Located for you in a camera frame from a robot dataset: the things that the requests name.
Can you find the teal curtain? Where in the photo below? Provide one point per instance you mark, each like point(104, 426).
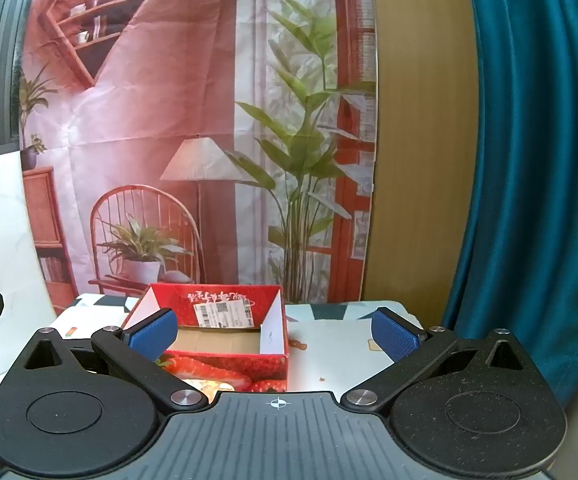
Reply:
point(534, 160)

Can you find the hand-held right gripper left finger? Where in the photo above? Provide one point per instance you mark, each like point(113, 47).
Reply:
point(151, 334)

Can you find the printed room scene wall tapestry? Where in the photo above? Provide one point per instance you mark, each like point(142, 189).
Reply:
point(169, 110)

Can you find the red strawberry print box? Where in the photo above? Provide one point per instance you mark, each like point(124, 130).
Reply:
point(229, 300)

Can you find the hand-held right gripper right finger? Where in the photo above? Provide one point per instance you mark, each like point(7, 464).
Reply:
point(394, 335)

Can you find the printed white tablecloth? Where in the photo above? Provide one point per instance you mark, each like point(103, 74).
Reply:
point(329, 355)

